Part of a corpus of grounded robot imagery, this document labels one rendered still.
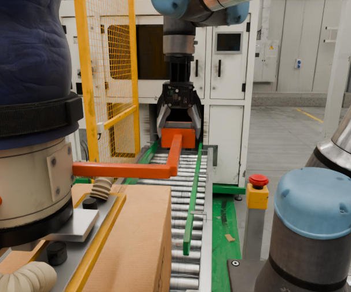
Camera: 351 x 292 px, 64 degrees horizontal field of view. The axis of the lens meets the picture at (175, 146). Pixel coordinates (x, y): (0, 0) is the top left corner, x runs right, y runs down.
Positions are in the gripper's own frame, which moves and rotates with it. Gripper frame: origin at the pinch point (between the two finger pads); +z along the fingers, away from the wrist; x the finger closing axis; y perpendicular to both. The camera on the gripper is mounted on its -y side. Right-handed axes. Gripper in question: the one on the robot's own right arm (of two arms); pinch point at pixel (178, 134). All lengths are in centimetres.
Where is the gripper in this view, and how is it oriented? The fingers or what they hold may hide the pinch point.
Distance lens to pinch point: 74.3
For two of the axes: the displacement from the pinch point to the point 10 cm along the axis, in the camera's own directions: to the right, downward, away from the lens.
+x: 10.0, 0.3, -0.6
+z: -0.1, 9.5, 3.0
